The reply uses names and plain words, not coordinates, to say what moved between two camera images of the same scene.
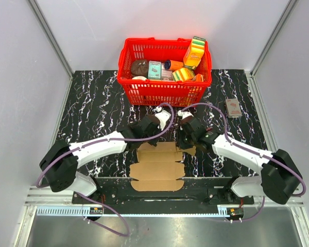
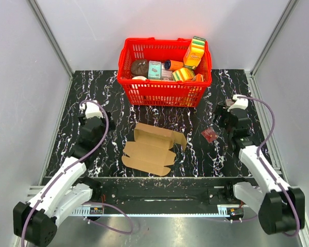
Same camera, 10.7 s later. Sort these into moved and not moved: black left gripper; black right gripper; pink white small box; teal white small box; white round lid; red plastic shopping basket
Moved: black left gripper; black right gripper
Not moved: pink white small box; red plastic shopping basket; white round lid; teal white small box
